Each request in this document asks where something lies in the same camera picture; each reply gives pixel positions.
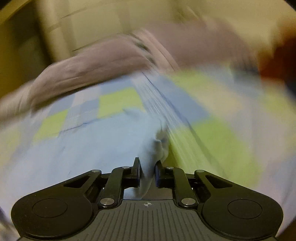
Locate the dark red knit garment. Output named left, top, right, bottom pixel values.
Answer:
left=258, top=38, right=295, bottom=92

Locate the pink duvet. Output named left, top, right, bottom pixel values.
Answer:
left=1, top=19, right=257, bottom=121

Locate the checked bed sheet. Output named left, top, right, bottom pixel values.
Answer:
left=1, top=66, right=295, bottom=210

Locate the cream wardrobe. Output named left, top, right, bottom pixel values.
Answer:
left=36, top=1, right=183, bottom=61

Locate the light blue shirt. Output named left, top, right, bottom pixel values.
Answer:
left=1, top=109, right=168, bottom=200

